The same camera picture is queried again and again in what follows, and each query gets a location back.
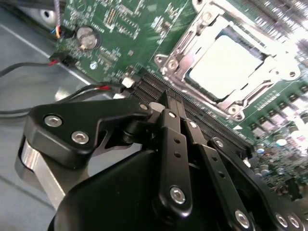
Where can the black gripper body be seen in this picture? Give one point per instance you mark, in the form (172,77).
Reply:
(115,199)

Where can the metal socket cover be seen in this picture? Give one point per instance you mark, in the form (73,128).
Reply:
(250,90)

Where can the silver green CPU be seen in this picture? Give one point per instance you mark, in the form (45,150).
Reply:
(223,67)

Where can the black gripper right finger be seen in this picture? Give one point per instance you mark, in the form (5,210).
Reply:
(223,183)

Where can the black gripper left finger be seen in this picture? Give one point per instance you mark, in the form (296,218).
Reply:
(72,120)

